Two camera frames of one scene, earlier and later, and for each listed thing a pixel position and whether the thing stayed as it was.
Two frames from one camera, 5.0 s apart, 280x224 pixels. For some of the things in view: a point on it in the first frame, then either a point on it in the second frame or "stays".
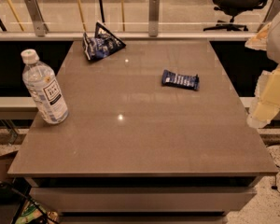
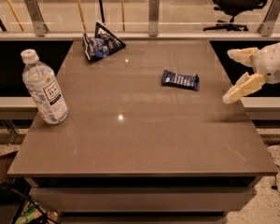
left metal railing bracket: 34,10 stays
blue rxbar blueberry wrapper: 169,77 stays
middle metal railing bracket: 154,16 stays
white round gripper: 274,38 -> 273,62
